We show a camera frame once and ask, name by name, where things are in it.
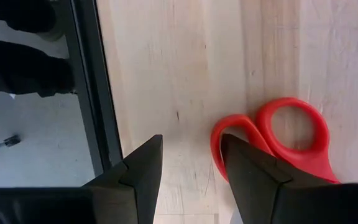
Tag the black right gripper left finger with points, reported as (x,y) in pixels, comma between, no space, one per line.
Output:
(141,174)

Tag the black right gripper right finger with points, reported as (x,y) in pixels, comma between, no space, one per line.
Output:
(250,174)

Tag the person's foot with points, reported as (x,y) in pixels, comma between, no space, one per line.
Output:
(11,15)
(26,71)

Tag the black aluminium frame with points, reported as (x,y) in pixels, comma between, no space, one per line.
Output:
(95,93)

